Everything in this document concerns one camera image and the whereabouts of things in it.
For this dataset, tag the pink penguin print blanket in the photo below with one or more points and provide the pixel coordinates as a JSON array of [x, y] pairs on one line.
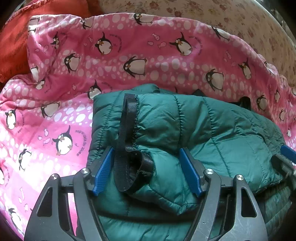
[[61, 116]]

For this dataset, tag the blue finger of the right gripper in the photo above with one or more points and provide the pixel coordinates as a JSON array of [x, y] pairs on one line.
[[284, 163]]

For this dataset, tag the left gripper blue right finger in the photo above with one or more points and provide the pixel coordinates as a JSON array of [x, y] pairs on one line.
[[206, 185]]

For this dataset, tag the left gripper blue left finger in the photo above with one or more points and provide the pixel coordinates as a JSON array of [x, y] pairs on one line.
[[87, 184]]

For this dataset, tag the red knitted blanket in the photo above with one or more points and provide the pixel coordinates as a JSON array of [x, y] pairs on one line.
[[14, 33]]

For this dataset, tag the beige floral bed sheet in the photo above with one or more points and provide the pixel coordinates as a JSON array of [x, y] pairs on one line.
[[248, 20]]

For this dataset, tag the green quilted puffer jacket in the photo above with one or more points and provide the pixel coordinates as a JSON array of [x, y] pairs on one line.
[[227, 138]]

